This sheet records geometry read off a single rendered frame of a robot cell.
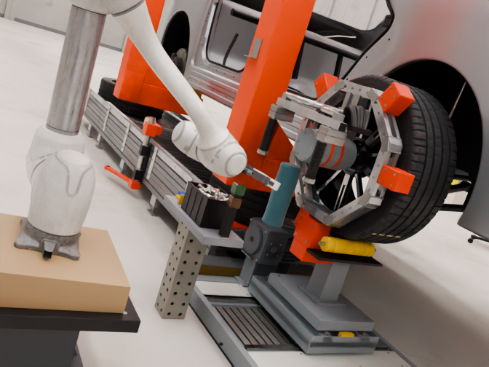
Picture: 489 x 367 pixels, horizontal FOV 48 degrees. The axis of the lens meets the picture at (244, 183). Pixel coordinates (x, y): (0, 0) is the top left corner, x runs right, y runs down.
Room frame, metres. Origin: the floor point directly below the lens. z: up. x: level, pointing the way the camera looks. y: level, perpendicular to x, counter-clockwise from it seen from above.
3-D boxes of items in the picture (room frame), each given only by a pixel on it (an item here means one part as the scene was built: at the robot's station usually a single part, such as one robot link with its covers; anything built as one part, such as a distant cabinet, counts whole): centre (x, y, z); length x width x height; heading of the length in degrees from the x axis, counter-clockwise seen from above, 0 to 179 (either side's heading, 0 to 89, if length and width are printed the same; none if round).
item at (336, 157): (2.10, -0.26, 0.85); 0.21 x 0.14 x 0.14; 122
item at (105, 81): (5.39, 1.32, 0.39); 0.66 x 0.66 x 0.24
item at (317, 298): (2.22, -0.46, 0.32); 0.40 x 0.30 x 0.28; 32
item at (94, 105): (5.30, 1.27, 0.19); 1.00 x 0.86 x 0.39; 32
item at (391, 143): (2.14, -0.32, 0.85); 0.54 x 0.07 x 0.54; 32
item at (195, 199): (2.05, 0.10, 0.51); 0.20 x 0.14 x 0.13; 32
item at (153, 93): (4.35, 0.79, 0.69); 0.52 x 0.17 x 0.35; 122
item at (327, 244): (2.09, -0.47, 0.51); 0.29 x 0.06 x 0.06; 122
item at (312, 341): (2.25, -0.45, 0.13); 0.50 x 0.36 x 0.10; 32
